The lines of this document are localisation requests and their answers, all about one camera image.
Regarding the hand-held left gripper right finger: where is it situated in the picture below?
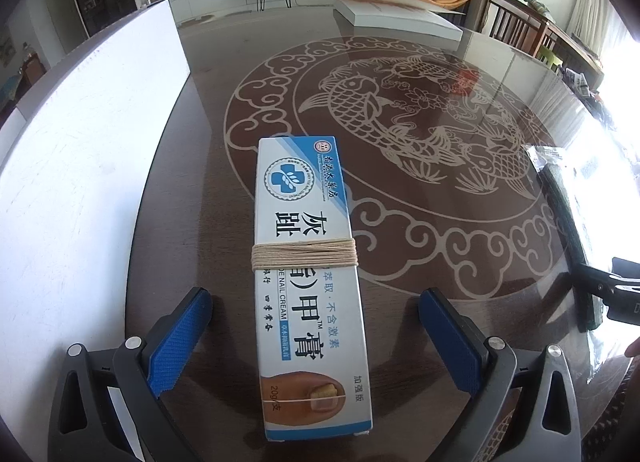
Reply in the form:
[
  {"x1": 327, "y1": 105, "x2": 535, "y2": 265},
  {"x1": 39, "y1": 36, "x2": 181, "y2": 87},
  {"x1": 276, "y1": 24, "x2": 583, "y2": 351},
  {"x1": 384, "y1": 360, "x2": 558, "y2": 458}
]
[{"x1": 418, "y1": 286, "x2": 585, "y2": 462}]

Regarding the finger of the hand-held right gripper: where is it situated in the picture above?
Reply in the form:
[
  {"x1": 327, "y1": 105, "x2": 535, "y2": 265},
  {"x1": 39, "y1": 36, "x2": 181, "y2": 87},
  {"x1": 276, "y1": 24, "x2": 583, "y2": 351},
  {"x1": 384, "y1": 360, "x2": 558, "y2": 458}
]
[
  {"x1": 574, "y1": 263, "x2": 621, "y2": 303},
  {"x1": 612, "y1": 257, "x2": 640, "y2": 284}
]

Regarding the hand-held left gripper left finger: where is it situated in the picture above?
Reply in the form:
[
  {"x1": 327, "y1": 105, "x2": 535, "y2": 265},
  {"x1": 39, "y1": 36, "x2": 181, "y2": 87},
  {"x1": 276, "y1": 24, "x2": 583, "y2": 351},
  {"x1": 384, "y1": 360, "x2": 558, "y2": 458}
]
[{"x1": 47, "y1": 286, "x2": 214, "y2": 462}]

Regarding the blue white ointment box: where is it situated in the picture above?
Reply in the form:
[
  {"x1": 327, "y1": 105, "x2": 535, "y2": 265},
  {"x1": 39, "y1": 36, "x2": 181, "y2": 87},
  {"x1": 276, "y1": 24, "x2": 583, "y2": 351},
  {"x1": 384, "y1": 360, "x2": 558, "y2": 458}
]
[{"x1": 252, "y1": 135, "x2": 375, "y2": 443}]

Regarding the pile of assorted packets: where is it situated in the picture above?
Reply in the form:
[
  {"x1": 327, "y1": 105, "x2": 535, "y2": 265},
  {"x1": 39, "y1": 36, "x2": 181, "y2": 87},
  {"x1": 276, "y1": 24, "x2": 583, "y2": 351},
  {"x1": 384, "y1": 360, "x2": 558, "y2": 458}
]
[{"x1": 559, "y1": 64, "x2": 606, "y2": 108}]

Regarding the dark wooden bench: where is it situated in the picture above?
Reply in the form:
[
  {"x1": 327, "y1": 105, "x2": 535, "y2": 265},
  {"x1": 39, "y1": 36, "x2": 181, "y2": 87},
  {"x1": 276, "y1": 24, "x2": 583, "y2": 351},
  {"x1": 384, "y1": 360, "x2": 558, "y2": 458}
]
[{"x1": 540, "y1": 17, "x2": 606, "y2": 88}]

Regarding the dark wooden chair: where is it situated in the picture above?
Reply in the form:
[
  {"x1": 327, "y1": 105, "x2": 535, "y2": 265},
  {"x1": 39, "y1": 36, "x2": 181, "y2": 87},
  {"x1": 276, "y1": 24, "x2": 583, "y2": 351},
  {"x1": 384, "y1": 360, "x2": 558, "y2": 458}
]
[{"x1": 484, "y1": 0, "x2": 546, "y2": 56}]

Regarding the wooden side cabinet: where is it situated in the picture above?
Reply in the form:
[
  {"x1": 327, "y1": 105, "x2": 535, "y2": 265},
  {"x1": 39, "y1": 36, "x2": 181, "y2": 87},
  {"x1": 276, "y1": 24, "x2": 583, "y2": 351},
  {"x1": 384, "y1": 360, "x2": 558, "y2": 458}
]
[{"x1": 19, "y1": 49, "x2": 49, "y2": 88}]

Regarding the white flat carton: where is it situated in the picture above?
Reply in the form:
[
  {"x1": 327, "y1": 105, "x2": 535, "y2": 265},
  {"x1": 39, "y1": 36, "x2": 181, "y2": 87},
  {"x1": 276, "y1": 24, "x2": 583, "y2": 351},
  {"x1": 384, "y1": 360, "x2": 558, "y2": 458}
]
[{"x1": 333, "y1": 0, "x2": 464, "y2": 41}]

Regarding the tan string binding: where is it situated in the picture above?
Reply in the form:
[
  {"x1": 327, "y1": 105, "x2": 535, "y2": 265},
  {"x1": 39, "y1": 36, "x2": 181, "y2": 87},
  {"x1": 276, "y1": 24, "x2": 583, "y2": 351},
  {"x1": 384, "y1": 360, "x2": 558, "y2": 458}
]
[{"x1": 249, "y1": 237, "x2": 359, "y2": 271}]

